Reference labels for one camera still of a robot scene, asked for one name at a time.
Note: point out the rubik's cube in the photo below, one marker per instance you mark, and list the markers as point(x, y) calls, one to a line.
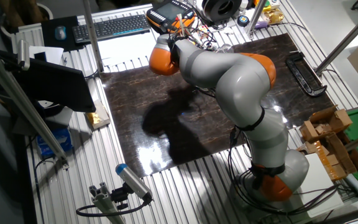
point(203, 30)

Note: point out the white base platform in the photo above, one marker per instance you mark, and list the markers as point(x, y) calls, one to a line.
point(322, 186)

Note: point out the white round bucket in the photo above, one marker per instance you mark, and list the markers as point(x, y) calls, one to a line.
point(50, 12)

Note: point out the upright aluminium post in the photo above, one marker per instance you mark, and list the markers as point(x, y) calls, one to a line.
point(90, 34)

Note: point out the long slanted aluminium bar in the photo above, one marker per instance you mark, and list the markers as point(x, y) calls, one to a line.
point(20, 99)

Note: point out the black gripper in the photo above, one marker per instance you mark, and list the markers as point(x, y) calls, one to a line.
point(208, 45)

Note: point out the short aluminium profile stub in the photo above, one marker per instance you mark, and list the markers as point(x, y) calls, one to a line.
point(104, 202)

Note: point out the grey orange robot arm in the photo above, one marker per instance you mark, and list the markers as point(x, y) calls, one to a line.
point(238, 84)

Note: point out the black mouse pad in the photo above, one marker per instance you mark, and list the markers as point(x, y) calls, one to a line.
point(47, 40)

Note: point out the black filament spool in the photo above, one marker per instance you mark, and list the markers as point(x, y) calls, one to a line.
point(219, 9)

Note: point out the black computer keyboard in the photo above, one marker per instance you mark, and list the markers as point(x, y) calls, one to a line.
point(110, 28)

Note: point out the blue tissue pack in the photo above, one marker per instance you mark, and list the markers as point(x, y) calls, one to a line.
point(54, 141)

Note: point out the silver metal post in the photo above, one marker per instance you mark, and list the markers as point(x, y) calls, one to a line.
point(256, 14)

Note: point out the grey computer mouse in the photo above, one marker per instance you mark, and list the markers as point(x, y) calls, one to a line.
point(60, 32)

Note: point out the small white paper sheet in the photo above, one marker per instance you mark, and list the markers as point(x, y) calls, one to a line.
point(53, 54)

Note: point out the dark marble pattern mat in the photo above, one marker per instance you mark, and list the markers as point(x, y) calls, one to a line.
point(154, 102)

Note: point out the silver camera blue cap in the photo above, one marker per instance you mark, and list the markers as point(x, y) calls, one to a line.
point(132, 180)

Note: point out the cardboard box pile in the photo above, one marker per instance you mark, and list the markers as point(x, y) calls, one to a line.
point(337, 155)

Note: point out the gold metallic object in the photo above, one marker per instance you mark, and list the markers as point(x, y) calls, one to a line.
point(273, 15)

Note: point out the purple object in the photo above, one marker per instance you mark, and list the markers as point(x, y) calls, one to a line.
point(259, 25)

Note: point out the orange black teach pendant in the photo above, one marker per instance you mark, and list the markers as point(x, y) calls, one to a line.
point(166, 12)

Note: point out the small silver camera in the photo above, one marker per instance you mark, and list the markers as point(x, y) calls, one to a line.
point(23, 54)

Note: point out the large white paper sheet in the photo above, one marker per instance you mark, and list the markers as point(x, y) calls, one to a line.
point(129, 46)

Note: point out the black monitor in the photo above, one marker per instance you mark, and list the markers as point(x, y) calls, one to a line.
point(57, 87)

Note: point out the black clamp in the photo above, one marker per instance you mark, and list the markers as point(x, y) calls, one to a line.
point(306, 74)

